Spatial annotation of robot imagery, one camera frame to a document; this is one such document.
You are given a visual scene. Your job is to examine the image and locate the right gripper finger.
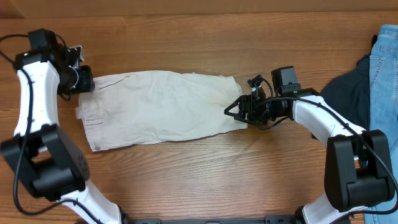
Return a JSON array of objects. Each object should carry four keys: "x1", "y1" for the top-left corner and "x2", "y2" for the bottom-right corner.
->
[
  {"x1": 224, "y1": 95, "x2": 246, "y2": 113},
  {"x1": 224, "y1": 111, "x2": 259, "y2": 126}
]

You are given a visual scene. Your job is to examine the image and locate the beige shorts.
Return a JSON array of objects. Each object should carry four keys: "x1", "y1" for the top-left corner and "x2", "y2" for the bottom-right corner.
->
[{"x1": 75, "y1": 70, "x2": 247, "y2": 151}]

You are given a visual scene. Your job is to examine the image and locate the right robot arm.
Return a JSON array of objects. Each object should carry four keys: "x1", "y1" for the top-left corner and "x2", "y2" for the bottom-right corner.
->
[{"x1": 224, "y1": 66, "x2": 397, "y2": 223}]

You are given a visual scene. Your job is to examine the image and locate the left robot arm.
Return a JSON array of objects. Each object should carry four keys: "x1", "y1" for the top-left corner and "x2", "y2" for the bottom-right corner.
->
[{"x1": 1, "y1": 29, "x2": 129, "y2": 223}]

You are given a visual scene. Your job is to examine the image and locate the dark navy shirt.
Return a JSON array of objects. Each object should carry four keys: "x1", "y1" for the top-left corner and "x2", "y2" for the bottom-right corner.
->
[{"x1": 320, "y1": 54, "x2": 370, "y2": 130}]

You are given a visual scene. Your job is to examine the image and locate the blue denim jeans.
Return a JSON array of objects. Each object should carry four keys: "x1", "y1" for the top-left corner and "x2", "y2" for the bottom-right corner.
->
[{"x1": 364, "y1": 24, "x2": 398, "y2": 224}]

